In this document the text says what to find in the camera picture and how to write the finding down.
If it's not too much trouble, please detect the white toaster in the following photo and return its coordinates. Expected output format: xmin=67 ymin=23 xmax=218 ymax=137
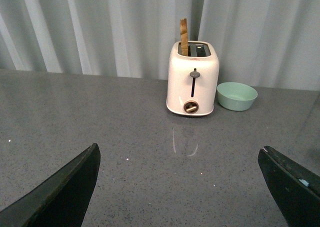
xmin=166 ymin=41 xmax=220 ymax=116

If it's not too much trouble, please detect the brown toast slice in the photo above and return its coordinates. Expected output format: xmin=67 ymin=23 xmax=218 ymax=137
xmin=179 ymin=18 xmax=189 ymax=57

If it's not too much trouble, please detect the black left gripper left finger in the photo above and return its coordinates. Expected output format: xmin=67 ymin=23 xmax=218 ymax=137
xmin=0 ymin=143 xmax=101 ymax=227

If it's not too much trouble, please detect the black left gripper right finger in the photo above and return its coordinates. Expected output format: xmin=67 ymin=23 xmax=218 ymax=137
xmin=258 ymin=146 xmax=320 ymax=227

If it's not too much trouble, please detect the grey curtain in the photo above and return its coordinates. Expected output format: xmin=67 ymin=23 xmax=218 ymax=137
xmin=0 ymin=0 xmax=320 ymax=91

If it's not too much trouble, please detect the green bowl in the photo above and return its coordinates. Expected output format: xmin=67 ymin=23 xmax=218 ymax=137
xmin=216 ymin=82 xmax=258 ymax=112

